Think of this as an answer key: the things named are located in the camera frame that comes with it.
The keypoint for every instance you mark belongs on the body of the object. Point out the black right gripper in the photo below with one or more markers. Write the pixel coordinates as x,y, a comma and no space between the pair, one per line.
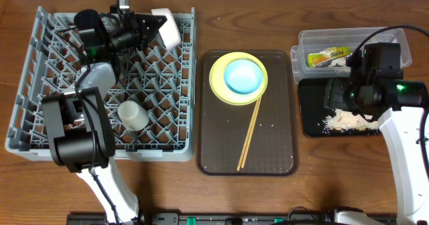
337,93

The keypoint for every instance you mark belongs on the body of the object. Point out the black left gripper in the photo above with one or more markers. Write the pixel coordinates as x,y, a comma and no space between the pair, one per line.
141,28

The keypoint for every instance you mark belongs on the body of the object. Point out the pink bowl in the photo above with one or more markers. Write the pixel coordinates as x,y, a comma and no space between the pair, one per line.
169,31

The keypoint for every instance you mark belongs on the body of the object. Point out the white wrapper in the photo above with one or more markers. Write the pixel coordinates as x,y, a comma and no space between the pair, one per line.
338,62

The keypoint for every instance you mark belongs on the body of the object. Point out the orange green snack wrapper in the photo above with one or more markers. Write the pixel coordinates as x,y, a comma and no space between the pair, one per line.
322,59

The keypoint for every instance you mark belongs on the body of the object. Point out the rice and peanut scraps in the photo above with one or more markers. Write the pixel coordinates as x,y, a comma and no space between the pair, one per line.
345,121

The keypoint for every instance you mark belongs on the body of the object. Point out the translucent white cup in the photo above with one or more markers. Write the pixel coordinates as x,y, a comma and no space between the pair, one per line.
133,116

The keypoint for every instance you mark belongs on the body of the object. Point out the light blue bowl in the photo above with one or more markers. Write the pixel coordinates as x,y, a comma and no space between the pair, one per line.
243,76

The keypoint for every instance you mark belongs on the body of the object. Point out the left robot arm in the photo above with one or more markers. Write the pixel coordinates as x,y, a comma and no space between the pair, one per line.
80,135

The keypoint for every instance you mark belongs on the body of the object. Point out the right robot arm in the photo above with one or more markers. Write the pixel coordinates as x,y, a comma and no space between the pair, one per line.
404,125

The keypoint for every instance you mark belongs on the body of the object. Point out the black waste tray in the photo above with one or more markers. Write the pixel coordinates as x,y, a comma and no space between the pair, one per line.
315,115

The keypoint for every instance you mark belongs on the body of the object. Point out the grey plastic dishwasher rack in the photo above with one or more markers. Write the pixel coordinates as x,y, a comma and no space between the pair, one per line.
161,81

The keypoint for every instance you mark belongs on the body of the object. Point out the clear plastic bin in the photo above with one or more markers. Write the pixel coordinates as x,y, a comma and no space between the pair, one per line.
317,40

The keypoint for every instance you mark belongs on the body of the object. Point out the yellow round plate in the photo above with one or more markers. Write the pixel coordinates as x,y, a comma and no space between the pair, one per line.
220,89

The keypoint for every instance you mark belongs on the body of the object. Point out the brown serving tray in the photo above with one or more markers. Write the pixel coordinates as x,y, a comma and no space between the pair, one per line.
222,127

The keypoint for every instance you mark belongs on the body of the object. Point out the wooden chopstick left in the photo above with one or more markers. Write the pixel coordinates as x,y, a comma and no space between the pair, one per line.
246,144

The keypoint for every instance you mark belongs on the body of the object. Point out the wooden chopstick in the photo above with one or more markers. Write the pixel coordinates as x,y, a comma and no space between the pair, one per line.
246,144
250,141

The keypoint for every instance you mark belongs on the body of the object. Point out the wooden chopstick right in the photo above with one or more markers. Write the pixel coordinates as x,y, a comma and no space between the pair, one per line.
250,141

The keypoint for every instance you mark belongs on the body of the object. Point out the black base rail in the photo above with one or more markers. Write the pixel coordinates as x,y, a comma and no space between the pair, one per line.
177,219

